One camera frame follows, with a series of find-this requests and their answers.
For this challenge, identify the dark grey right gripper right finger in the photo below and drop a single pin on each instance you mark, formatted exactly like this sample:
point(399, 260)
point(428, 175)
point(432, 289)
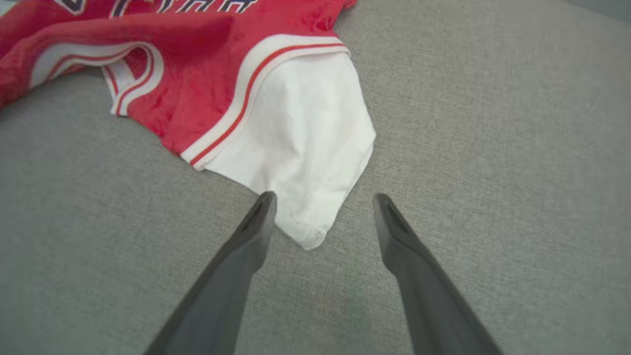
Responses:
point(434, 305)

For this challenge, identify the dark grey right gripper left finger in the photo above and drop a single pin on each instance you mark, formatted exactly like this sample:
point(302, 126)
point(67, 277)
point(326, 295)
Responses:
point(222, 301)

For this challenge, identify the red and white jersey shirt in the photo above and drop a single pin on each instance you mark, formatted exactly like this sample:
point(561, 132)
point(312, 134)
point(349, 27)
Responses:
point(291, 128)

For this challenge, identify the grey fabric sofa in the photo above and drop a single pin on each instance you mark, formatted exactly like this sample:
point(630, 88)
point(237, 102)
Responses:
point(493, 148)

